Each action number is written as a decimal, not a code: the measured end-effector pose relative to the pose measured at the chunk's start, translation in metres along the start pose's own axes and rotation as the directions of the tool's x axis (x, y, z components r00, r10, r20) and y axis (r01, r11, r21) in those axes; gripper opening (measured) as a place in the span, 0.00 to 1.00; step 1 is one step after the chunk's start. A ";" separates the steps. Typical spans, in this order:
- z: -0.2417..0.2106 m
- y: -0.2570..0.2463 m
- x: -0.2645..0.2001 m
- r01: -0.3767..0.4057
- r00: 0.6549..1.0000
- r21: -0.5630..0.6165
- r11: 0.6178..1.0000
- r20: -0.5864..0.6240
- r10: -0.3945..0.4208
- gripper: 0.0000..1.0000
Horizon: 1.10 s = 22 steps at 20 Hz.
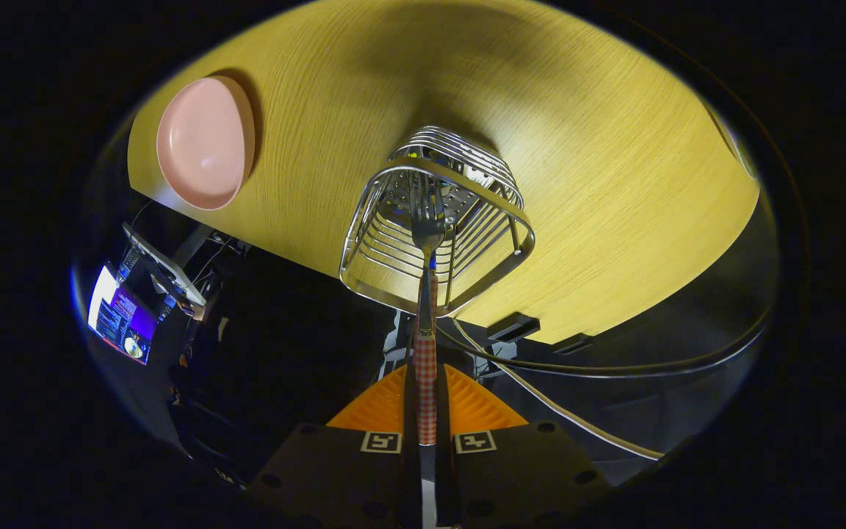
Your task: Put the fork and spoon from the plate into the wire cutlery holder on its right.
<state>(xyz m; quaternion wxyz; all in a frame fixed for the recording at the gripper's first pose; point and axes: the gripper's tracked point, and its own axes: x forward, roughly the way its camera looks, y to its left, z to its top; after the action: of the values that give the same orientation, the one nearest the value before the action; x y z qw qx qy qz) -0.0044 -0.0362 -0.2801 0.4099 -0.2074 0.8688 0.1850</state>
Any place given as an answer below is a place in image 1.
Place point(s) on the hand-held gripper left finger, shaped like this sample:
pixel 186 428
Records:
pixel 335 470

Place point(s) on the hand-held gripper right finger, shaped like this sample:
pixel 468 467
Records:
pixel 526 470

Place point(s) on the lit computer screen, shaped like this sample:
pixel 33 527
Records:
pixel 125 319

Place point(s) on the white device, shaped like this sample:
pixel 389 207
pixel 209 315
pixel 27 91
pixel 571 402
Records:
pixel 166 264

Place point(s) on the pink oval plate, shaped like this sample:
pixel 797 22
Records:
pixel 203 139

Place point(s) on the black table bracket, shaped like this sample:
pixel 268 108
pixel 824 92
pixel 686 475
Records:
pixel 515 327
pixel 573 344

